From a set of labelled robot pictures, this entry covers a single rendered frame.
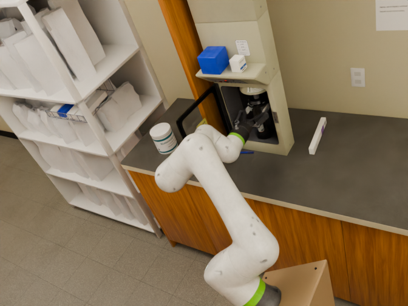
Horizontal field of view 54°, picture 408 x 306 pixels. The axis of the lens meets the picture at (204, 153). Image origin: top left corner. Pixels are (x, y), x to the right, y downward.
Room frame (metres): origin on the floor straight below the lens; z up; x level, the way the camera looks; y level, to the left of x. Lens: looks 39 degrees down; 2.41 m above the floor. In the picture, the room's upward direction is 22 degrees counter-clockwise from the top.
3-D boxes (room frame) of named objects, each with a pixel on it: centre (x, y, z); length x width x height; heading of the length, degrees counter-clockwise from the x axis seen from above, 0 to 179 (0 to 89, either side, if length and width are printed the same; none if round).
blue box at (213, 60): (1.68, -0.20, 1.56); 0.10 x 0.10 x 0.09; 45
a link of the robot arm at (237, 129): (1.54, -0.19, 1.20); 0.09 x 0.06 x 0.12; 45
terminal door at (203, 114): (1.67, -0.05, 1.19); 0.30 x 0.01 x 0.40; 128
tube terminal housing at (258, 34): (1.76, -0.38, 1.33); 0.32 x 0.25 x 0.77; 45
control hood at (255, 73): (1.63, -0.25, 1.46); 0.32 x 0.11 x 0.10; 45
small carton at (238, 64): (1.59, -0.29, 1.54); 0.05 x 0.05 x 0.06; 39
